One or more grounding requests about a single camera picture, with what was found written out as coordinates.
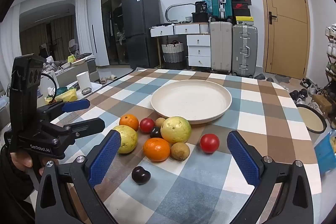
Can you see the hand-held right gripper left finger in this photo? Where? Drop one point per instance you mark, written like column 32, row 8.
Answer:
column 105, row 158

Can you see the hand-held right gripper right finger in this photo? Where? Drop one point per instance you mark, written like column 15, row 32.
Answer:
column 244, row 161

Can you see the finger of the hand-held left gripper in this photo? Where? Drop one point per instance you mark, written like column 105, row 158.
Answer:
column 76, row 105
column 84, row 126

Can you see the pale yellow guava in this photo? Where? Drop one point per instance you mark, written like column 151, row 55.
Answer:
column 129, row 140

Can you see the red tomato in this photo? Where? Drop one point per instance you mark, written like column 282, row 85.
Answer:
column 147, row 125
column 209, row 143

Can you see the dark plum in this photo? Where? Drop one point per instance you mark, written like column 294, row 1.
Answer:
column 141, row 174
column 156, row 132

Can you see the orange mandarin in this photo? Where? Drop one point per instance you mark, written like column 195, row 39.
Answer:
column 129, row 122
column 157, row 149

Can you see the brown longan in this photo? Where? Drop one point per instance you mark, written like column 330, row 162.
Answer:
column 180, row 151
column 160, row 122

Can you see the green-yellow guava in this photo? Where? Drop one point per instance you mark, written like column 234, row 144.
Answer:
column 176, row 129

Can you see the cream round plate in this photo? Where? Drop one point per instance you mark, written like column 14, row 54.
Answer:
column 191, row 100

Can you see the person's left hand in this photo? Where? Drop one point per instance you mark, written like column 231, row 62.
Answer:
column 22, row 160

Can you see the yellow cloth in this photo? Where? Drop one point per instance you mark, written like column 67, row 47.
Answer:
column 67, row 95

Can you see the white cylinder appliance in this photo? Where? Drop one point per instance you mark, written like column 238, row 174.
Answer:
column 83, row 80

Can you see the beige slipper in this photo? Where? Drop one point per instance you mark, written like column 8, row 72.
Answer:
column 103, row 80
column 113, row 77

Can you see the white office chair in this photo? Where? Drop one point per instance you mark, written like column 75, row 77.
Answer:
column 74, row 47

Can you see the checkered tablecloth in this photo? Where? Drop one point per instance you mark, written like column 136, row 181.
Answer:
column 183, row 187

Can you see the round black-rimmed tray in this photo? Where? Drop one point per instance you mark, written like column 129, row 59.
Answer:
column 311, row 119

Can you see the blue packet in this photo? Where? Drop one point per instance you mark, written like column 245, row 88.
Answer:
column 324, row 153

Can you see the grey slipper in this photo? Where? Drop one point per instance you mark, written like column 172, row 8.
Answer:
column 259, row 76
column 270, row 79

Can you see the white and glass wardrobe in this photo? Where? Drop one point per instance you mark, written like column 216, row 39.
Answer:
column 105, row 24

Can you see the grey floor mat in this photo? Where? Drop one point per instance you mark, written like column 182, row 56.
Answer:
column 282, row 78

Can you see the black refrigerator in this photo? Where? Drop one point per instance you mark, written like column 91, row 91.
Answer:
column 140, row 29

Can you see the woven laundry basket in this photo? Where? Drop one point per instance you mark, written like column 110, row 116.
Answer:
column 173, row 53

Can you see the grey suitcase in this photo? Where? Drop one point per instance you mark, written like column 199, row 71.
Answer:
column 244, row 50

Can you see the beige suitcase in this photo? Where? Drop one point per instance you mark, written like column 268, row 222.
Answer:
column 221, row 48

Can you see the white desk with drawers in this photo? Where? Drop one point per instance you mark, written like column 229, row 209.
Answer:
column 199, row 50

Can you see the curved metal tube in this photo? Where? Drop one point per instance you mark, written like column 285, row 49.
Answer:
column 169, row 10

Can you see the wooden door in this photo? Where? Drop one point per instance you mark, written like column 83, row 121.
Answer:
column 286, row 29

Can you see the yellow and black shoe box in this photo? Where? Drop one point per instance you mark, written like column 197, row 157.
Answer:
column 244, row 20

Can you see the small white basket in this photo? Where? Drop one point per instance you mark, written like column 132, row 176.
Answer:
column 188, row 19

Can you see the black storage box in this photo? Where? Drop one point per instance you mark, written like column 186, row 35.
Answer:
column 200, row 17

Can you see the black paper bag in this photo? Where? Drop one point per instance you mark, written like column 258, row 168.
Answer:
column 201, row 7

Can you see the blue plastic bag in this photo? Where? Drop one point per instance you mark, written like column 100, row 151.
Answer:
column 209, row 3

